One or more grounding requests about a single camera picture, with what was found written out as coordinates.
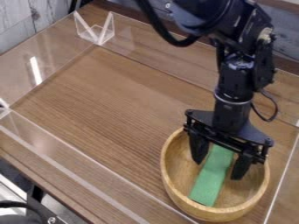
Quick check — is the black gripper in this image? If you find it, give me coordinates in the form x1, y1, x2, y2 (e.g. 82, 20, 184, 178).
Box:
183, 95, 275, 180

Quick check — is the black table leg bracket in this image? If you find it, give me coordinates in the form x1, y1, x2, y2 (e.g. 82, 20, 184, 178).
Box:
26, 185, 68, 224

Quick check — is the green rectangular stick block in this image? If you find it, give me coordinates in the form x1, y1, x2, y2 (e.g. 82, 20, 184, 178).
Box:
188, 144, 234, 207

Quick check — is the clear acrylic enclosure wall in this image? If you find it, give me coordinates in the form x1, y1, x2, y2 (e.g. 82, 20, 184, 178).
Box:
0, 6, 299, 224

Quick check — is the round wooden bowl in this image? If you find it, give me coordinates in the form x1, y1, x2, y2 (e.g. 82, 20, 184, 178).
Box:
160, 129, 270, 222

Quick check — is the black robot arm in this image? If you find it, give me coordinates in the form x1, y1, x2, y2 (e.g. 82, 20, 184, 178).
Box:
135, 0, 277, 180

